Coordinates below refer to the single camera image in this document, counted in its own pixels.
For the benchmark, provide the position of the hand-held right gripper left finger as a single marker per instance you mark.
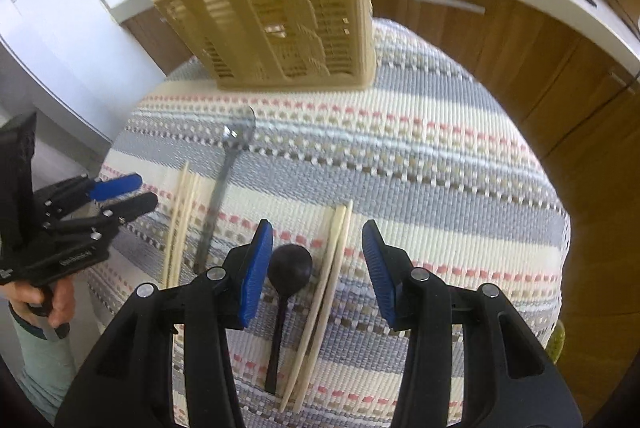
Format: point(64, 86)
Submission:
point(255, 275)

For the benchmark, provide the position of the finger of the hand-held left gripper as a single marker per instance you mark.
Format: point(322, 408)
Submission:
point(117, 186)
point(132, 205)

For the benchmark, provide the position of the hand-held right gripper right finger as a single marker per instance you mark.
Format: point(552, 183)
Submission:
point(378, 275)

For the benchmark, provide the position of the black plastic spoon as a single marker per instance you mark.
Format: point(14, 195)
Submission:
point(290, 269)

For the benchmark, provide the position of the light wooden chopstick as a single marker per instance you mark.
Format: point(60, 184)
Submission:
point(332, 298)
point(184, 228)
point(175, 228)
point(320, 298)

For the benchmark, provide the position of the beige plastic utensil holder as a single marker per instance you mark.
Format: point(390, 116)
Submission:
point(280, 23)

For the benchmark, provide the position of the person's left forearm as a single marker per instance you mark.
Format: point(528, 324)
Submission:
point(42, 368)

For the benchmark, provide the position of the person's left hand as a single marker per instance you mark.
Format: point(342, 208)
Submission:
point(62, 303)

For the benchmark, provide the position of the striped woven table mat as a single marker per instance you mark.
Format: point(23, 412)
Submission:
point(410, 158)

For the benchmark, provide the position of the white refrigerator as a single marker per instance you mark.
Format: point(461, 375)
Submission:
point(65, 18)

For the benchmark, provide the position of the yellow green object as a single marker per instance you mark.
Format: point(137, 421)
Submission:
point(557, 343)

